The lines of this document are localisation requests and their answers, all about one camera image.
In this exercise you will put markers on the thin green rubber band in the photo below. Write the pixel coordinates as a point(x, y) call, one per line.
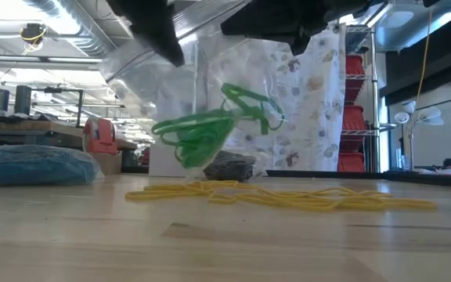
point(178, 123)
point(198, 152)
point(276, 107)
point(206, 137)

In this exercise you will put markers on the black cylinder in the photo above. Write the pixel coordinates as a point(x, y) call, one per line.
point(22, 100)
point(0, 102)

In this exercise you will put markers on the red tape dispenser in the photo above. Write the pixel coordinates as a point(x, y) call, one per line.
point(100, 137)

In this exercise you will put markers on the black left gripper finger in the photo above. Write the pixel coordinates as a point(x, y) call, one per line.
point(151, 23)

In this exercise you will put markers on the silver ceiling duct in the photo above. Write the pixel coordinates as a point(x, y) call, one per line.
point(405, 23)

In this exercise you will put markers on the workbench with grey frame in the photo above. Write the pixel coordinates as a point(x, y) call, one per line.
point(22, 127)

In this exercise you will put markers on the red plastic bin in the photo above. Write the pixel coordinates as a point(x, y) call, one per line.
point(351, 162)
point(352, 125)
point(354, 74)

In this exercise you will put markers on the dark navy rubber band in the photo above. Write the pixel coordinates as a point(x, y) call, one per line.
point(233, 174)

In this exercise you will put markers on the grey ceiling pipe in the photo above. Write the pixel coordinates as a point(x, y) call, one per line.
point(14, 58)

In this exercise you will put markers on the black metal stand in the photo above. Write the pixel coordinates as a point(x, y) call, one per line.
point(80, 105)

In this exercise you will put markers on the white flower-shaped lamp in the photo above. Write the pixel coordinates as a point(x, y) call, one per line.
point(429, 115)

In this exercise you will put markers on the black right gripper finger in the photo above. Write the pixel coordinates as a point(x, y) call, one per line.
point(280, 19)

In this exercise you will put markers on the clear plastic zip bag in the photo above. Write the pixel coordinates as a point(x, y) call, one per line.
point(229, 166)
point(33, 164)
point(163, 90)

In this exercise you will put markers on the black aluminium table frame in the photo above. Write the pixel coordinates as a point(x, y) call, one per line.
point(366, 174)

